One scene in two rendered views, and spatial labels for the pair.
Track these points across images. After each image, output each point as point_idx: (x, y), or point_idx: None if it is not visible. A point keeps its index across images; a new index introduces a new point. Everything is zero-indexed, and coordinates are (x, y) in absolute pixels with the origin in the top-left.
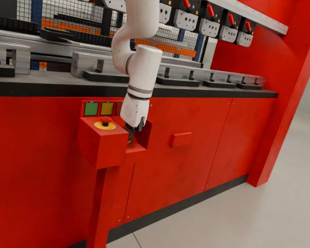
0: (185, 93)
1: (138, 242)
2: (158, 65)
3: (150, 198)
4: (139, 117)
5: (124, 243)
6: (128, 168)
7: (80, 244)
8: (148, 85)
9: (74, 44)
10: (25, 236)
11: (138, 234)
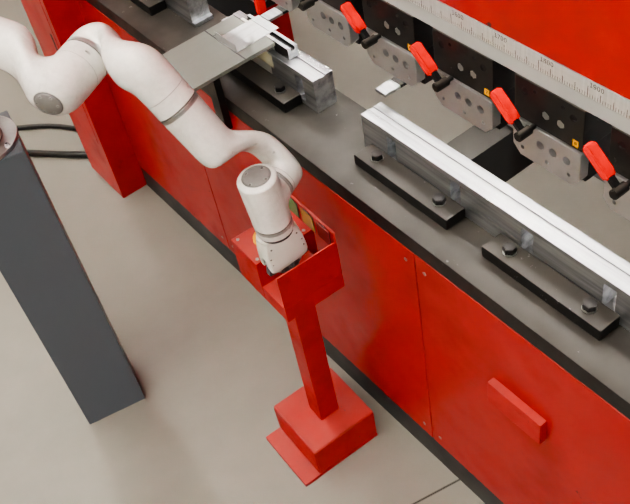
0: (500, 313)
1: (435, 493)
2: (250, 206)
3: (477, 456)
4: (260, 256)
5: (425, 468)
6: (415, 349)
7: (376, 388)
8: (252, 223)
9: (378, 92)
10: None
11: (455, 490)
